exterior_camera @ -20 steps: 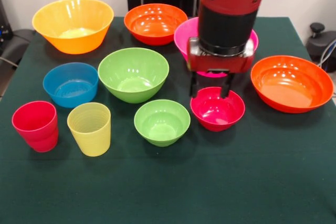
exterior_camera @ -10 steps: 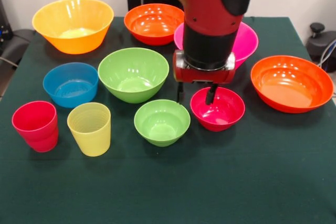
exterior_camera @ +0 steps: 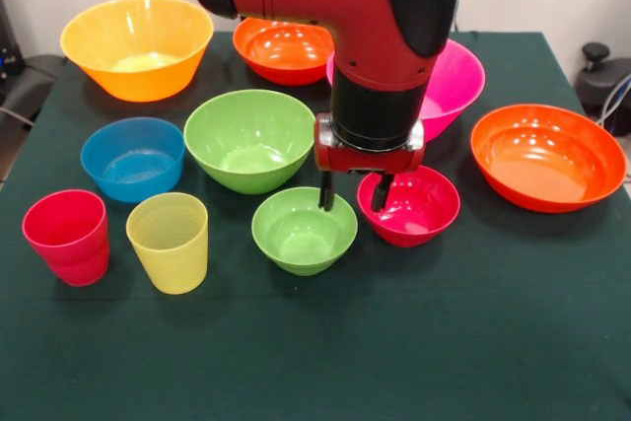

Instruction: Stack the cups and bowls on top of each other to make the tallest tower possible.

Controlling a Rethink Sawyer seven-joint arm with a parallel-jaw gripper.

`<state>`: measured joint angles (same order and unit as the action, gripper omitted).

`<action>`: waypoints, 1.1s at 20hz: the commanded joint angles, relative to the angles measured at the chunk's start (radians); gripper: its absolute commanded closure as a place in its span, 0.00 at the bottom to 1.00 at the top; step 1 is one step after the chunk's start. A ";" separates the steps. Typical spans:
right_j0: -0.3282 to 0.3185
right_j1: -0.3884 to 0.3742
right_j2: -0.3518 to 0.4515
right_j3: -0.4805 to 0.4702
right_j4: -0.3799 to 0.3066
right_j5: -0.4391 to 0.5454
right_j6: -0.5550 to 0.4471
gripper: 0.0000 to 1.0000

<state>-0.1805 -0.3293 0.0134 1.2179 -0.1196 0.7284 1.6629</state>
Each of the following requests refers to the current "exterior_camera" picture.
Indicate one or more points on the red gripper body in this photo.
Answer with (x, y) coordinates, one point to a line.
(370, 161)

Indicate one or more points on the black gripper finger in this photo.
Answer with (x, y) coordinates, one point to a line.
(326, 194)
(380, 196)

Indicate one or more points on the small red bowl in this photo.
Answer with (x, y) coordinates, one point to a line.
(419, 219)

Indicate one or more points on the small green bowl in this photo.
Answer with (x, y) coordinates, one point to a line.
(296, 243)

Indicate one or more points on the large green bowl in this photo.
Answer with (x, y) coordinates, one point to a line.
(246, 155)

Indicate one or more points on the large pink bowl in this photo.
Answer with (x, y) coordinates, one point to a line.
(453, 91)

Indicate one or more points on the orange shallow bowl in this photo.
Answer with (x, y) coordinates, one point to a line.
(281, 53)
(542, 169)

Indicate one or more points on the yellow cup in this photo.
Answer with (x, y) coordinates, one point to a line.
(170, 253)

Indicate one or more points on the dark green tablecloth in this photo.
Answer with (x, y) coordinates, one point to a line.
(345, 367)

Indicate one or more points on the blue bowl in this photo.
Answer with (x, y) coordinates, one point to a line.
(133, 174)

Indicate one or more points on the large yellow-orange bowl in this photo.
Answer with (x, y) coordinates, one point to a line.
(138, 81)

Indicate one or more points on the black round base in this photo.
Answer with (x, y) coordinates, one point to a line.
(599, 88)

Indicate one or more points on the black knob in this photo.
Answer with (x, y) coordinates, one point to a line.
(595, 53)

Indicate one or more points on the red cup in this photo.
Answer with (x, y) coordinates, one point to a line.
(81, 273)
(64, 224)

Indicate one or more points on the dark grey seat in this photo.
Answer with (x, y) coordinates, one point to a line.
(29, 86)

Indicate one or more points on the black equipment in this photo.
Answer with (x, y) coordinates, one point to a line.
(9, 46)

